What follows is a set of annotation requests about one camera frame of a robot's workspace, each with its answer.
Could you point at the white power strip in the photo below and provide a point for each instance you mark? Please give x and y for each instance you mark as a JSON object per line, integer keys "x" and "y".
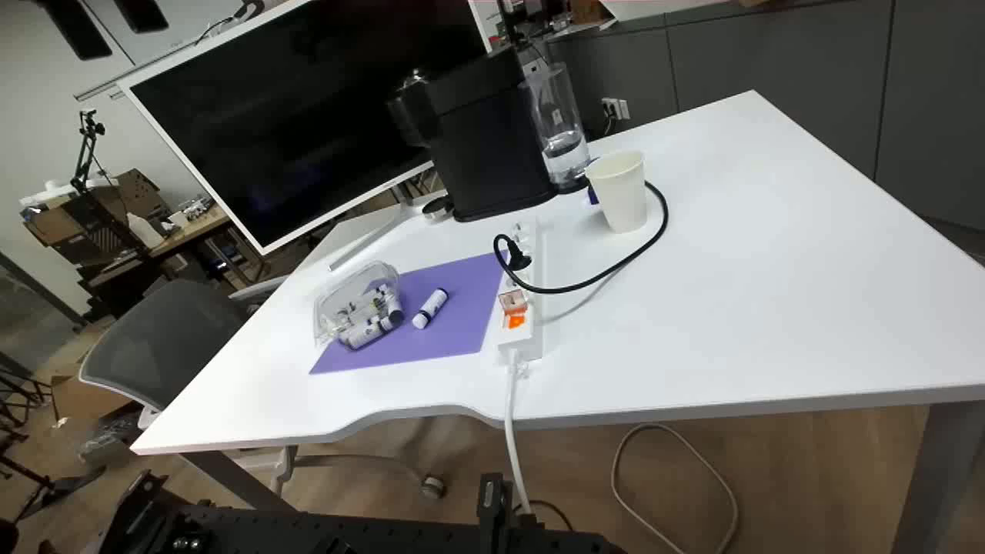
{"x": 520, "y": 310}

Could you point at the clear plastic box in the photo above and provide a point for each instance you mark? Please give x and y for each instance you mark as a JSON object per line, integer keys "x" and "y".
{"x": 343, "y": 296}

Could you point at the purple mat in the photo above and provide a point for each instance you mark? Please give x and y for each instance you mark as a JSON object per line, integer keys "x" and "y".
{"x": 452, "y": 323}

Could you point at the white marker dark blue cap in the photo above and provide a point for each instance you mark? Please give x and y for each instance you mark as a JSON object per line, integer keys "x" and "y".
{"x": 429, "y": 310}

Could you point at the black coffee machine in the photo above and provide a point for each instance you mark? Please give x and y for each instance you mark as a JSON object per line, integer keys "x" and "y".
{"x": 481, "y": 143}

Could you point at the white marker tube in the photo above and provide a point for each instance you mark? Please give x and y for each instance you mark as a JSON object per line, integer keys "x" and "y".
{"x": 362, "y": 336}

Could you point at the white paper cup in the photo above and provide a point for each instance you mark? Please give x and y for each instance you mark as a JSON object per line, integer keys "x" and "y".
{"x": 624, "y": 187}

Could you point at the clear water bottle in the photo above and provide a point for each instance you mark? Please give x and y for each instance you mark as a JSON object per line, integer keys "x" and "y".
{"x": 558, "y": 113}

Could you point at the white framed computer monitor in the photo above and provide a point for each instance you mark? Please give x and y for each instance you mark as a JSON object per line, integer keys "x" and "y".
{"x": 297, "y": 101}

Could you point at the grey table leg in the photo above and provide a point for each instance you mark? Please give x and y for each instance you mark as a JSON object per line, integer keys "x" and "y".
{"x": 233, "y": 477}
{"x": 940, "y": 480}

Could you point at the grey office chair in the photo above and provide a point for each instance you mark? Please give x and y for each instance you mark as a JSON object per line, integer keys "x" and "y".
{"x": 164, "y": 338}

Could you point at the cluttered wooden desk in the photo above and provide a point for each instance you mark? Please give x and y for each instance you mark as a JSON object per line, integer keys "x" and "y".
{"x": 135, "y": 218}

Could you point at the black stand legs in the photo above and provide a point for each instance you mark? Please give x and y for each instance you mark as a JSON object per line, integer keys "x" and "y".
{"x": 25, "y": 450}

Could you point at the white wall socket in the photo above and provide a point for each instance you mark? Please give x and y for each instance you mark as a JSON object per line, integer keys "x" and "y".
{"x": 617, "y": 109}

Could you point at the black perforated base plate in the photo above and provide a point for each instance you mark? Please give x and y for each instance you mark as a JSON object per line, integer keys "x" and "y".
{"x": 310, "y": 534}

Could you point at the black camera tripod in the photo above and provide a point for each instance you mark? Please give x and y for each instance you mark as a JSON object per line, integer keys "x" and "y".
{"x": 86, "y": 143}

